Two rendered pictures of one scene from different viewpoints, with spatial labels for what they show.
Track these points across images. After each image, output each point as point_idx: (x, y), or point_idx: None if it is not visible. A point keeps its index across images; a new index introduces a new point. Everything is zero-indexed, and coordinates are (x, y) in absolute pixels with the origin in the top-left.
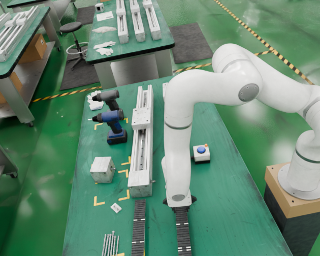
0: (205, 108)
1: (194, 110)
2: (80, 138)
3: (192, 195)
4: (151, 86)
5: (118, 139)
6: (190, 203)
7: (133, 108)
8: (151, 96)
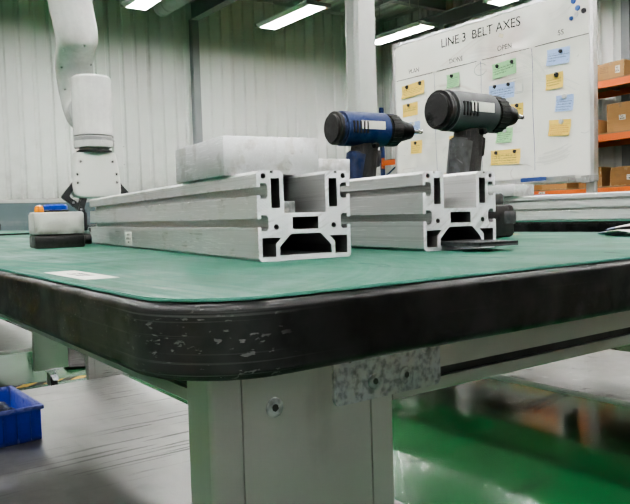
0: (37, 260)
1: (103, 256)
2: None
3: (69, 186)
4: (414, 173)
5: None
6: (73, 191)
7: (346, 159)
8: (352, 179)
